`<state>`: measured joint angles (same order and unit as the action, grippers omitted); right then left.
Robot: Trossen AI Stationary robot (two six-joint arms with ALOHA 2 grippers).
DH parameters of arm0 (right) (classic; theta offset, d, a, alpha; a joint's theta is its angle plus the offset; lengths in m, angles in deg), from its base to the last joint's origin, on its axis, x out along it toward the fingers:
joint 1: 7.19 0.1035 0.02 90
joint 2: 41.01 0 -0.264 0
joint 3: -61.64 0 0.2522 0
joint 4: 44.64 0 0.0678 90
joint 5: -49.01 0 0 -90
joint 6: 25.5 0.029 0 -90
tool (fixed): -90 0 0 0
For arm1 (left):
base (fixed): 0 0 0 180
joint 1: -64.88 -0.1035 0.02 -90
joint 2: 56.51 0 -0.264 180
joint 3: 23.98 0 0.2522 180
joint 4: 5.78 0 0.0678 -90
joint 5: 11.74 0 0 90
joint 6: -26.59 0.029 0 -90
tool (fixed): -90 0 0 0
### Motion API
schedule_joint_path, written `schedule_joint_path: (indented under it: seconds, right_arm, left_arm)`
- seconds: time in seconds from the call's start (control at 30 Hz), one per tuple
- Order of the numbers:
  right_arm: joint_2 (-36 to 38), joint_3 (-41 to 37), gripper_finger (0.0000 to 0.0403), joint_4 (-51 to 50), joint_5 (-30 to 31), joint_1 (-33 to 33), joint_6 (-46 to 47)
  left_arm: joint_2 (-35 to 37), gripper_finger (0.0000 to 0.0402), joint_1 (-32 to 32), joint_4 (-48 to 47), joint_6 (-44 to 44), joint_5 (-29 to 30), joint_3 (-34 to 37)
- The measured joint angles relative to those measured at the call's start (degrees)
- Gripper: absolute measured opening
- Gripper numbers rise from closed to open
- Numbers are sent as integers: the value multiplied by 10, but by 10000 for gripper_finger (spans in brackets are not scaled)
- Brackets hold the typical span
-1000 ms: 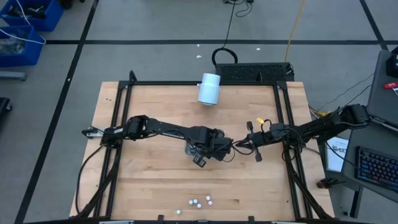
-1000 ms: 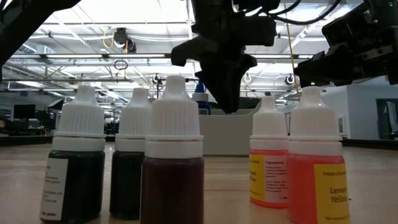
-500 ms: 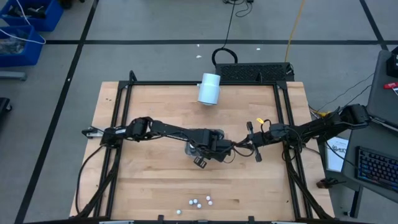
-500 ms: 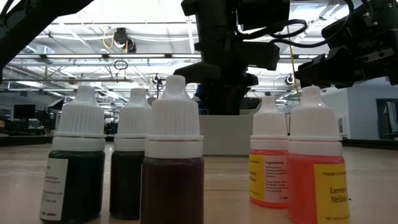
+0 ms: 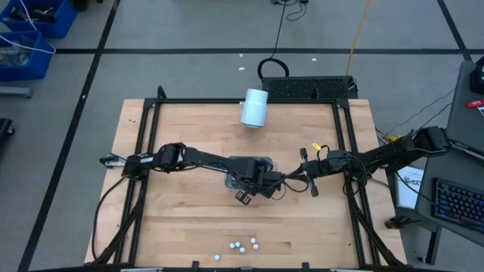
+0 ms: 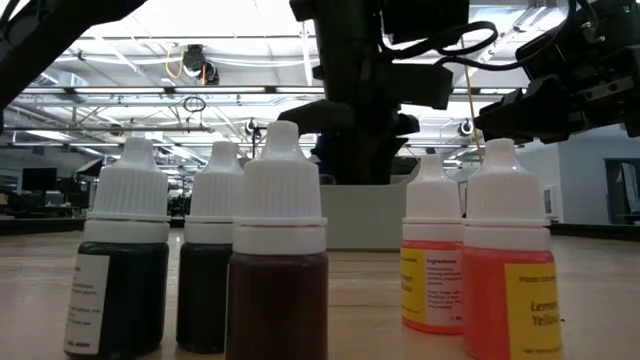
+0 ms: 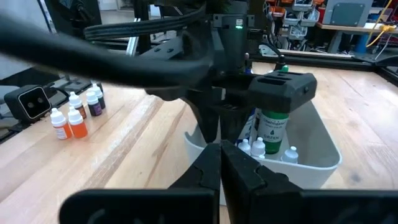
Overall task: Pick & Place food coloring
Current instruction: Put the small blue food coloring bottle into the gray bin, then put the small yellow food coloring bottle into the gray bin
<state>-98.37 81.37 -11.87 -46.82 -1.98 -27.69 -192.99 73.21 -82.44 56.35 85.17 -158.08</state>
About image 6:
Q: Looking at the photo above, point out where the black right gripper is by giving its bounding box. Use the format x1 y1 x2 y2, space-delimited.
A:
474 44 640 146

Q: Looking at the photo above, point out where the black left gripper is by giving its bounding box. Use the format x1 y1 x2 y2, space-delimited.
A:
277 98 420 185

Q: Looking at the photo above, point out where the grey plastic bin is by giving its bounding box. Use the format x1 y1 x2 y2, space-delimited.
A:
319 172 416 251

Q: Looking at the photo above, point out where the orange dye bottle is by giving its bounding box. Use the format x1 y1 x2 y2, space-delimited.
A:
399 153 466 335

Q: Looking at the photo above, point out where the small lemon yellow coloring bottle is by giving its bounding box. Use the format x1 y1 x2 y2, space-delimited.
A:
460 138 565 360

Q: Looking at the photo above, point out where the small dark green coloring bottle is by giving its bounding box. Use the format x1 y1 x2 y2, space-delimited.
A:
62 137 171 359

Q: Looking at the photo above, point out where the small dark red coloring bottle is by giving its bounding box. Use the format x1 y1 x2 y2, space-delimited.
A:
224 120 330 360

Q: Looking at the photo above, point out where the dark framed doorway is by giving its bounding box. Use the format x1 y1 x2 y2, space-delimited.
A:
603 158 640 226

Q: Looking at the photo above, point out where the black background monitor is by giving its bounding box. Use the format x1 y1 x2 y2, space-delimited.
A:
22 168 58 192

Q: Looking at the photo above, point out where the yellow cable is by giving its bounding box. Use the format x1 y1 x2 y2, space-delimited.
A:
462 37 485 164

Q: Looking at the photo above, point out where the white wall device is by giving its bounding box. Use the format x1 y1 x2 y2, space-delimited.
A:
542 185 559 221

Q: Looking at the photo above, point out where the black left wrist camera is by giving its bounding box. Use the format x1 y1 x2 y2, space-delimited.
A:
394 64 454 111

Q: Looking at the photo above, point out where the black aluminium frame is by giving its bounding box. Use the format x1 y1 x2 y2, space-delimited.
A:
0 215 640 242

